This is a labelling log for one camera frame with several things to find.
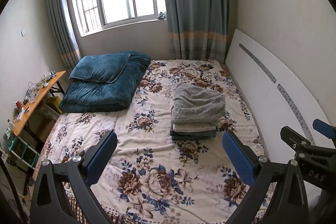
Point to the wide grey-green curtain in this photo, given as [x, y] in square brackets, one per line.
[197, 3]

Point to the white wall socket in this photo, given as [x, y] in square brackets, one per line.
[24, 32]

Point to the narrow grey-green curtain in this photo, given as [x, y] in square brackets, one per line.
[60, 16]

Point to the teal storage rack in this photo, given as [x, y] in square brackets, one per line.
[21, 150]

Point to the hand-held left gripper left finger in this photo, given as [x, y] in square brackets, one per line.
[101, 158]

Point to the small red desk item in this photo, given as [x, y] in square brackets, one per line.
[19, 104]

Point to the small windowsill object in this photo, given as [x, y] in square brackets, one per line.
[161, 16]

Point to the white bed headboard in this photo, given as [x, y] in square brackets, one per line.
[262, 82]

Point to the dark folded garment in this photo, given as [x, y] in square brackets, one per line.
[191, 137]

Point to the dark teal pillow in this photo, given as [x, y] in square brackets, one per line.
[105, 95]

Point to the red checkered bed sheet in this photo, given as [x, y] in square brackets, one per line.
[76, 211]

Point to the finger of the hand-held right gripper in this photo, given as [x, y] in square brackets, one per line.
[302, 142]
[324, 128]

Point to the wooden desk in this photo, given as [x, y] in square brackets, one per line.
[34, 111]

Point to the grey fuzzy pants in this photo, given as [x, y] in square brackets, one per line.
[199, 103]

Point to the pile of small desk clutter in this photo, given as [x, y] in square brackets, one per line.
[39, 87]

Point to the floral quilt bed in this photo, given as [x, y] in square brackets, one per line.
[147, 140]

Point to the white folded garment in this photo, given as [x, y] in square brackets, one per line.
[189, 127]

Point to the grey folded garment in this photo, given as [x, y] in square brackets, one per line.
[194, 132]

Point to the yellow box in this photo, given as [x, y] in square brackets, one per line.
[55, 104]

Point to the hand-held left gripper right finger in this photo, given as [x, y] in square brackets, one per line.
[237, 158]

